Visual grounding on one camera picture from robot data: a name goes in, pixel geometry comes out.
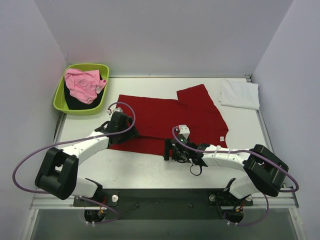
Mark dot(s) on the front aluminium rail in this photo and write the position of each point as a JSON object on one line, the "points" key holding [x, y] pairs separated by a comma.
{"points": [[282, 201]]}

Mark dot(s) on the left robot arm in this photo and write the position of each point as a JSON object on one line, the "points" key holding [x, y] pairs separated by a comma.
{"points": [[58, 173]]}

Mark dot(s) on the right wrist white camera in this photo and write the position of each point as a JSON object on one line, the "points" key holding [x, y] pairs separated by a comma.
{"points": [[183, 130]]}

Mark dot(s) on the lime green plastic bin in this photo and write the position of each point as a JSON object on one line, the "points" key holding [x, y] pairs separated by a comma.
{"points": [[59, 101]]}

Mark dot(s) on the red t-shirt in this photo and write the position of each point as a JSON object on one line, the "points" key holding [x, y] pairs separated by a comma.
{"points": [[155, 119]]}

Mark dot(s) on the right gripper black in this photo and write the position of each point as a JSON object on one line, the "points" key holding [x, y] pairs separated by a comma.
{"points": [[169, 149]]}

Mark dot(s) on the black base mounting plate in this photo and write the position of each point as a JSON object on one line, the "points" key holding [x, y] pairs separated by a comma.
{"points": [[169, 204]]}

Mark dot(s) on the folded white t-shirt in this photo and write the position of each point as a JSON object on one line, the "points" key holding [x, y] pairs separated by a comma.
{"points": [[244, 95]]}

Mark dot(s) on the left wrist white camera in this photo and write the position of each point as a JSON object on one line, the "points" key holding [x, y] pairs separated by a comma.
{"points": [[116, 110]]}

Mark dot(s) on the pink t-shirt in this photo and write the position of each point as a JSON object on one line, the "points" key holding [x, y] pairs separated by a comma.
{"points": [[84, 85]]}

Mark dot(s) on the aluminium table edge rail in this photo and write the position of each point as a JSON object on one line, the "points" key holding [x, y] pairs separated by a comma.
{"points": [[256, 131]]}

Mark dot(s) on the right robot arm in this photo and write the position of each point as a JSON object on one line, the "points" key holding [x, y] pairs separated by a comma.
{"points": [[261, 176]]}

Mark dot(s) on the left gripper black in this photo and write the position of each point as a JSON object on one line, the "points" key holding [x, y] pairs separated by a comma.
{"points": [[130, 131]]}

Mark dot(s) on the wrist white camera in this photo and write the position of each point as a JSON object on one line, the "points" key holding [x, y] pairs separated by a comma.
{"points": [[183, 130], [116, 110]]}

